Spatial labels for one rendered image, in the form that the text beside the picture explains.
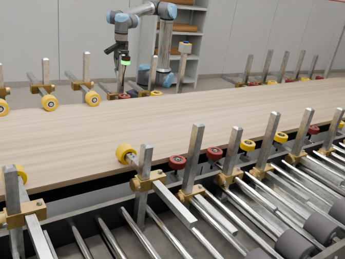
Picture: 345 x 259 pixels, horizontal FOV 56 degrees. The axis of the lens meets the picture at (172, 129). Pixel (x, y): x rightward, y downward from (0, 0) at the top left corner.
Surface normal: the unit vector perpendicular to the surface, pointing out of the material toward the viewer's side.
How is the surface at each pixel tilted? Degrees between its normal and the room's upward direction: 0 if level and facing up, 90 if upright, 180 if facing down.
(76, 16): 90
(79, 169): 0
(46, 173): 0
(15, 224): 90
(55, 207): 90
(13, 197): 90
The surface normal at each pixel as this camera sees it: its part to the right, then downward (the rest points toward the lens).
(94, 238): 0.13, -0.89
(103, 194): 0.55, 0.43
